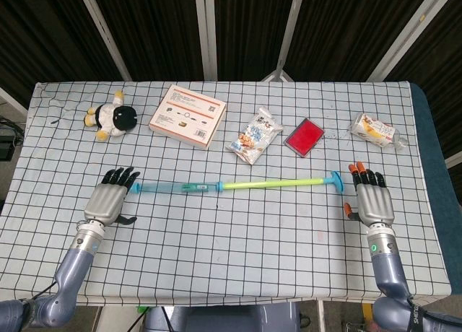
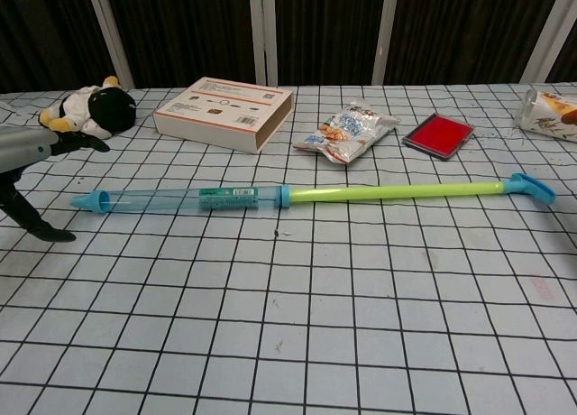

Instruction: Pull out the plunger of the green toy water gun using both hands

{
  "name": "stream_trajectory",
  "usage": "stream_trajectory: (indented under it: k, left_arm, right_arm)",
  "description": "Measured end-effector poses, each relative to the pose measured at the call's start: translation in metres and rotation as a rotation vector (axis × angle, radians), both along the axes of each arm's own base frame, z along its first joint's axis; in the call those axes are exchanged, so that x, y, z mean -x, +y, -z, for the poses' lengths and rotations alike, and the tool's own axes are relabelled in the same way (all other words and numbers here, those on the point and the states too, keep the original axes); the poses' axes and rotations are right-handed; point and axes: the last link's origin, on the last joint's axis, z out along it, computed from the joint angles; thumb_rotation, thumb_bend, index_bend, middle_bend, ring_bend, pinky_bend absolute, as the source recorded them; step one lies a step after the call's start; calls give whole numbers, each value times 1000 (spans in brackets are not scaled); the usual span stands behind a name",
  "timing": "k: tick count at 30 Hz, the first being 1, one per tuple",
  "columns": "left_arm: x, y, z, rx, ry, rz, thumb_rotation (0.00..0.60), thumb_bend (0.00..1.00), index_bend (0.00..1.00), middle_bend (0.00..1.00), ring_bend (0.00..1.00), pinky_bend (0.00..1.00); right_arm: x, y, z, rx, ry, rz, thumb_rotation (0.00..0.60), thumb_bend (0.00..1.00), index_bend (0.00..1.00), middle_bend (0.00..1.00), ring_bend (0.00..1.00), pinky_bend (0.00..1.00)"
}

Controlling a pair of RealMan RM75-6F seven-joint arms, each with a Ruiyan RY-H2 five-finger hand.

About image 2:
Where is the checkered light blue tablecloth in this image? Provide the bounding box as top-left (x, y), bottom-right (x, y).
top-left (0, 84), bottom-right (577, 415)

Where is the black white penguin plush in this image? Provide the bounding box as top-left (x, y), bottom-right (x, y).
top-left (38, 75), bottom-right (138, 141)

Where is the red ink stamp pad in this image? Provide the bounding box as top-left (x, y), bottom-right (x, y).
top-left (401, 112), bottom-right (476, 163)

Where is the clear blue water pump barrel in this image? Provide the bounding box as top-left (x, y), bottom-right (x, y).
top-left (70, 184), bottom-right (291, 217)

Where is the white cardboard product box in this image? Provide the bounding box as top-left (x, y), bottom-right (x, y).
top-left (151, 76), bottom-right (297, 155)

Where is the white metal frame post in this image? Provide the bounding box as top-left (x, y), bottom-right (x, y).
top-left (518, 0), bottom-right (577, 85)
top-left (84, 0), bottom-right (135, 90)
top-left (248, 0), bottom-right (279, 87)
top-left (371, 0), bottom-right (401, 86)

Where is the white patterned package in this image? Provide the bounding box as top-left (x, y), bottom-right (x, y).
top-left (513, 87), bottom-right (577, 143)

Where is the blue green water pump toy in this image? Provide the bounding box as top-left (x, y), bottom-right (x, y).
top-left (288, 172), bottom-right (557, 206)

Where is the silver blue snack bag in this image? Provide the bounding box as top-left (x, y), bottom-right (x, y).
top-left (291, 96), bottom-right (400, 166)

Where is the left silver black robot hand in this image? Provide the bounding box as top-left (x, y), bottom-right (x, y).
top-left (0, 125), bottom-right (112, 244)

